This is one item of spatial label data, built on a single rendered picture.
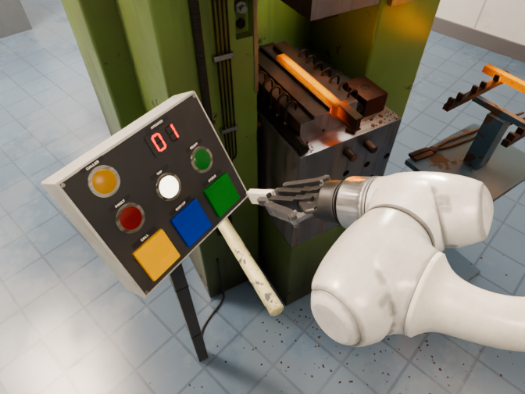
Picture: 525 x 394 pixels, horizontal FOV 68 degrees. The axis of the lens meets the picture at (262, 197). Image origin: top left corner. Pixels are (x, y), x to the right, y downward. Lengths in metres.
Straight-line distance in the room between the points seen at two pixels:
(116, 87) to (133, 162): 0.77
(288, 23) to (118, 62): 0.62
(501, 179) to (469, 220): 1.08
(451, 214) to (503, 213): 2.00
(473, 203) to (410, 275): 0.15
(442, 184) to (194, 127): 0.52
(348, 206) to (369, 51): 0.84
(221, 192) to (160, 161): 0.16
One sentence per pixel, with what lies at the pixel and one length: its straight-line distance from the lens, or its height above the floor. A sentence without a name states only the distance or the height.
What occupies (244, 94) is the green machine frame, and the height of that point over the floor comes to 1.03.
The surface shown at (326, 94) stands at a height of 1.01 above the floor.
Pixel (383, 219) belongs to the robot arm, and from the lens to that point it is 0.50.
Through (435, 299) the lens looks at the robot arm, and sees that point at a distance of 0.45.
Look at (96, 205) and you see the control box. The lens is 0.75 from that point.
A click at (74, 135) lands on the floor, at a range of 2.91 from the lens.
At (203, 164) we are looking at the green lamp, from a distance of 0.86.
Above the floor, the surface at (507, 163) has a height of 0.68.
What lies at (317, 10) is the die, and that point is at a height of 1.29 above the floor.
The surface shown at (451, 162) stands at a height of 0.68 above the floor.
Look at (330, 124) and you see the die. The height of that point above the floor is 0.94.
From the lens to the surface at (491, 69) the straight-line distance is 1.62.
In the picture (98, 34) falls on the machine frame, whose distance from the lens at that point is 1.43.
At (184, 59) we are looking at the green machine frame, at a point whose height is 1.18.
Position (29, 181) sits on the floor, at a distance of 2.70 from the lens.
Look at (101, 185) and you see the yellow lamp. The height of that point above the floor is 1.16.
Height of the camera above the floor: 1.67
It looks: 48 degrees down
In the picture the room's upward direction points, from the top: straight up
